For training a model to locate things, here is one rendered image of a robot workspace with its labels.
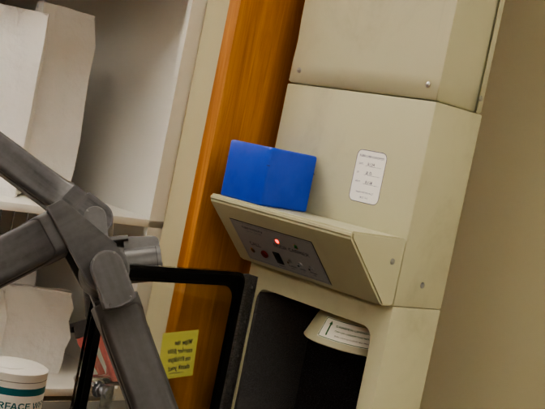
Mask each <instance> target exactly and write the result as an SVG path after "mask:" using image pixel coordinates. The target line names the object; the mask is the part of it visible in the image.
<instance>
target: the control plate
mask: <svg viewBox="0 0 545 409"><path fill-rule="evenodd" d="M230 220H231V222H232V224H233V226H234V229H235V230H236V232H237V234H238V237H239V238H240V240H241V241H242V244H243V246H244V247H245V249H246V251H247V254H248V256H249V257H250V258H251V259H253V260H257V261H260V262H263V263H265V264H268V265H272V266H275V267H277V268H280V269H284V270H287V271H290V272H292V273H296V274H299V275H302V276H304V277H307V278H311V279H314V280H316V281H319V282H323V283H326V284H329V285H332V284H331V282H330V280H329V278H328V275H327V274H326V272H325V270H324V267H323V265H322V263H321V261H320V258H319V257H318V255H317V253H316V250H315V248H314V246H313V244H312V242H311V241H307V240H305V239H300V238H297V237H294V236H291V235H286V234H283V233H280V232H277V231H274V230H270V229H266V228H263V227H260V226H256V225H252V224H250V223H246V222H241V221H239V220H236V219H233V218H230ZM274 239H278V240H279V242H280V243H279V244H278V243H276V242H275V240H274ZM293 244H295V245H297V246H298V250H297V249H295V248H294V247H293ZM251 248H254V249H255V252H253V251H252V250H251ZM262 250H264V251H266V252H267V253H268V258H265V257H263V256H262V255H261V251H262ZM273 252H277V253H279V254H280V256H281V259H282V260H283V262H284V265H282V264H279V263H277V260H276V258H275V256H274V255H273ZM287 259H290V260H291V261H292V263H289V264H288V263H287V261H288V260H287ZM298 262H300V263H302V265H303V266H302V267H301V266H300V267H298ZM309 265H310V266H312V267H313V270H311V271H310V270H309Z"/></svg>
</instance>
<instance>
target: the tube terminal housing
mask: <svg viewBox="0 0 545 409"><path fill-rule="evenodd" d="M481 118H482V115H481V114H476V113H473V112H469V111H467V110H462V109H458V108H456V107H453V106H450V105H445V104H442V103H439V102H436V101H424V100H417V99H410V98H404V97H392V96H385V95H379V94H372V93H361V92H354V91H347V90H340V89H334V88H321V87H316V86H309V85H302V84H288V85H287V89H286V94H285V101H284V105H283V110H282V114H281V121H280V125H279V129H278V133H277V141H276V145H275V148H276V149H284V150H288V151H292V152H296V153H303V154H307V155H312V156H315V157H316V158H317V159H316V164H315V171H314V175H313V180H312V183H311V190H310V195H309V199H308V203H307V210H306V213H311V214H315V215H318V216H321V217H326V218H330V219H333V220H337V221H339V222H345V223H349V224H352V225H355V226H361V227H364V228H367V229H370V230H376V231H379V232H383V233H385V234H389V235H395V236H398V237H401V238H404V239H405V241H406V244H405V247H404V252H403V256H402V259H401V267H400V271H399V274H398V279H397V286H396V290H395V294H394V298H393V304H391V305H390V306H381V305H379V304H374V303H372V302H369V301H366V300H364V299H360V298H358V297H355V296H352V295H348V294H346V293H343V292H340V291H336V290H334V289H331V288H328V287H326V286H321V285H319V284H316V283H314V282H309V281H307V280H304V279H301V278H297V277H295V276H292V275H289V274H287V273H282V272H280V271H277V270H275V269H270V268H268V267H265V266H262V265H258V264H256V263H253V262H251V267H250V272H249V274H251V275H254V276H256V277H258V281H257V284H256V289H255V296H254V300H253V304H252V309H251V316H250V320H249V325H248V328H247V336H246V340H245V344H244V348H243V353H242V360H241V364H240V368H239V372H238V379H237V384H236V388H235V392H234V400H233V404H232V408H231V409H234V405H235V401H236V397H237V392H238V385H239V381H240V376H241V372H242V366H243V361H244V357H245V353H246V349H247V341H248V337H249V333H250V329H251V322H252V317H253V313H254V309H255V302H256V298H257V295H258V294H259V293H260V292H270V293H277V294H279V295H283V296H285V297H287V298H290V299H294V300H296V301H298V302H301V303H304V304H307V305H310V306H312V307H315V308H318V309H321V310H324V311H326V312H330V313H332V314H334V315H337V316H341V317H344V318H345V319H348V320H351V321H354V322H357V323H359V324H362V325H365V326H366V327H367V328H368V330H369V332H370V336H371V340H370V345H369V348H368V353H367V360H366V363H365V368H364V372H363V379H362V383H361V387H360V391H359V395H358V402H357V406H356V409H419V407H420V403H421V399H422V395H423V388H424V384H425V380H426V376H427V370H428V365H429V361H430V358H431V350H432V347H433V342H434V338H435V335H436V327H437V323H438V320H439V315H440V308H441V304H442V300H443V296H444V289H445V285H446V282H447V277H448V271H449V266H450V262H451V258H452V254H453V247H454V244H455V239H456V235H457V228H458V224H459V221H460V216H461V210H462V206H463V201H464V198H465V193H466V187H467V183H468V178H469V175H470V167H471V164H472V160H473V156H474V149H475V145H476V141H477V137H478V130H479V126H480V122H481ZM358 149H366V150H371V151H376V152H381V153H388V159H387V163H386V167H385V171H384V178H383V182H382V186H381V190H380V198H379V201H378V205H377V206H373V205H369V204H364V203H360V202H357V201H352V200H348V196H349V192H350V185H351V181H352V177H353V173H354V166H355V162H356V157H357V153H358Z"/></svg>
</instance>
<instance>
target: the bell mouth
mask: <svg viewBox="0 0 545 409"><path fill-rule="evenodd" d="M304 335H305V336H306V337H307V338H309V339H310V340H312V341H314V342H317V343H319V344H321V345H324V346H326V347H330V348H333V349H336V350H339V351H344V352H348V353H351V354H355V355H361V356H366V357H367V353H368V348H369V345H370V340H371V336H370V332H369V330H368V328H367V327H366V326H365V325H362V324H359V323H357V322H354V321H351V320H348V319H345V318H344V317H341V316H337V315H334V314H332V313H330V312H326V311H324V310H321V309H320V310H319V311H318V313H317V314H316V316H315V317H314V319H313V320H312V322H311V323H310V324H309V326H308V327H307V328H306V330H305V331H304Z"/></svg>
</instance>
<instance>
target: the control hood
mask: <svg viewBox="0 0 545 409"><path fill-rule="evenodd" d="M211 201H212V204H213V206H214V208H215V210H216V211H217V214H218V215H219V217H220V219H221V221H222V223H223V225H224V227H225V229H226V230H227V232H228V234H229V236H230V238H231V240H232V242H233V244H234V246H235V247H236V249H237V251H238V254H239V255H240V257H242V258H243V259H244V260H248V261H250V262H253V263H256V264H258V265H262V266H265V267H268V268H270V269H275V270H277V271H280V272H282V273H287V274H289V275H292V276H295V277H297V278H301V279H304V280H307V281H309V282H314V283H316V284H319V285H321V286H326V287H328V288H331V289H334V290H336V291H340V292H343V293H346V294H348V295H352V296H355V297H358V298H360V299H364V300H366V301H369V302H372V303H374V304H379V305H381V306H390V305H391V304H393V298H394V294H395V290H396V286H397V279H398V274H399V271H400V267H401V259H402V256H403V252H404V247H405V244H406V241H405V239H404V238H401V237H398V236H395V235H389V234H385V233H383V232H379V231H376V230H370V229H367V228H364V227H361V226H355V225H352V224H349V223H345V222H339V221H337V220H333V219H330V218H326V217H321V216H318V215H315V214H311V213H306V212H299V211H293V210H288V209H278V208H273V207H267V206H261V205H257V204H252V203H249V202H246V201H242V200H237V199H234V198H231V197H228V196H223V195H221V194H215V193H213V194H212V195H211ZM230 218H233V219H236V220H239V221H241V222H246V223H250V224H252V225H256V226H260V227H263V228H266V229H270V230H274V231H277V232H280V233H283V234H286V235H291V236H294V237H297V238H300V239H305V240H307V241H311V242H312V244H313V246H314V248H315V250H316V253H317V255H318V257H319V258H320V261H321V263H322V265H323V267H324V270H325V272H326V274H327V275H328V278H329V280H330V282H331V284H332V285H329V284H326V283H323V282H319V281H316V280H314V279H311V278H307V277H304V276H302V275H299V274H296V273H292V272H290V271H287V270H284V269H280V268H277V267H275V266H272V265H268V264H265V263H263V262H260V261H257V260H253V259H251V258H250V257H249V256H248V254H247V251H246V249H245V247H244V246H243V244H242V241H241V240H240V238H239V237H238V234H237V232H236V230H235V229H234V226H233V224H232V222H231V220H230Z"/></svg>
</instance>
